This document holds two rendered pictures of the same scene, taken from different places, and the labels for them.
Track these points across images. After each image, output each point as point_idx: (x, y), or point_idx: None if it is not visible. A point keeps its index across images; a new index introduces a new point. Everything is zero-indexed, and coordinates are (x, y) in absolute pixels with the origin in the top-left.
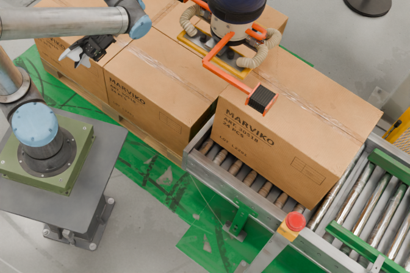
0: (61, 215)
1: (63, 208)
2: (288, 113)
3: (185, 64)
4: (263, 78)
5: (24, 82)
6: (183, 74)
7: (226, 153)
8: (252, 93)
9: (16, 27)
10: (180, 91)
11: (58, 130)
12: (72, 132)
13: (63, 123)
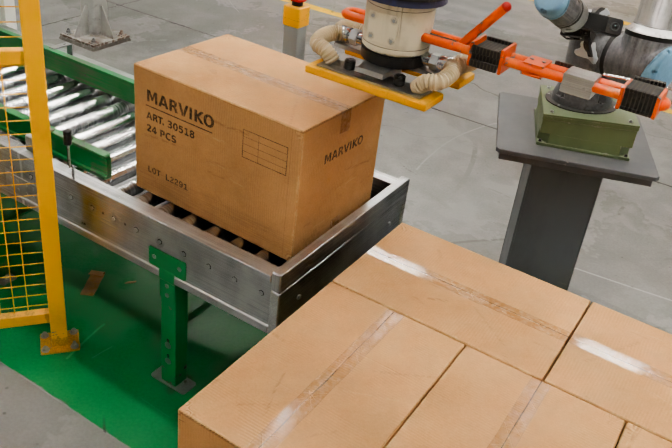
0: (532, 101)
1: (534, 104)
2: (284, 71)
3: (435, 303)
4: (318, 97)
5: (633, 24)
6: (433, 287)
7: None
8: None
9: None
10: (432, 263)
11: (571, 42)
12: (564, 110)
13: (580, 115)
